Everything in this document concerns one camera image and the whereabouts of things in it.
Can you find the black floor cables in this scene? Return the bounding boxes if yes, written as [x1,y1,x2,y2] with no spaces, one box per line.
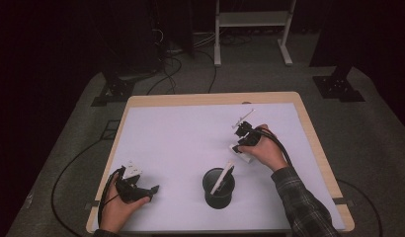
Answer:
[144,29,254,96]

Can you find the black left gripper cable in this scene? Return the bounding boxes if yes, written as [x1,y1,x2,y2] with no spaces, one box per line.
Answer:
[50,139,126,237]

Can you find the white metal stand frame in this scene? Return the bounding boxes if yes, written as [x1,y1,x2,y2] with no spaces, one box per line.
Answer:
[213,0,297,68]

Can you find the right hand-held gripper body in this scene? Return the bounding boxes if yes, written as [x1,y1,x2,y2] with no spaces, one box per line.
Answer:
[229,128,275,165]

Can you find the black pen holder cup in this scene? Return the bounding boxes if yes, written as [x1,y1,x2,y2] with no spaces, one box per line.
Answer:
[202,167,236,210]

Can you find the wooden table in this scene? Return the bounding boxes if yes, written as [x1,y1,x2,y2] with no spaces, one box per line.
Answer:
[85,91,356,235]

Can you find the black pen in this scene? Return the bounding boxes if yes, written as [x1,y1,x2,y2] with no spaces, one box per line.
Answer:
[224,165,236,186]

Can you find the thick white marker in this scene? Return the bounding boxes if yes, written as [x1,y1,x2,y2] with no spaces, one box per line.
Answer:
[209,159,235,196]

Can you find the thin white pen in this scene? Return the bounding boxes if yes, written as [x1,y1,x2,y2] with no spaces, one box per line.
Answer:
[231,108,257,129]

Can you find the black stand base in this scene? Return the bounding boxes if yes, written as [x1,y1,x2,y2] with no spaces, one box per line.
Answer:
[90,67,136,108]
[312,63,366,104]

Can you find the person's right hand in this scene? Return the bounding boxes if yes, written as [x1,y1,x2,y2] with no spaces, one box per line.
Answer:
[237,123,289,173]

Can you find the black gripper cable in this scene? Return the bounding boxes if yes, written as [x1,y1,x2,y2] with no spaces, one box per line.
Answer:
[50,139,126,237]
[254,127,294,167]

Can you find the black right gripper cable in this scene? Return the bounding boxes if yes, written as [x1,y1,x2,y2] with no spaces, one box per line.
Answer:
[254,127,294,167]

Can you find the person's left hand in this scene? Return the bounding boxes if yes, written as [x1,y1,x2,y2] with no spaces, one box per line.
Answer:
[99,173,152,235]

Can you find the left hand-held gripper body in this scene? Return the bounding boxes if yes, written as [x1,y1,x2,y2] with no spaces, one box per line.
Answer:
[115,160,153,203]

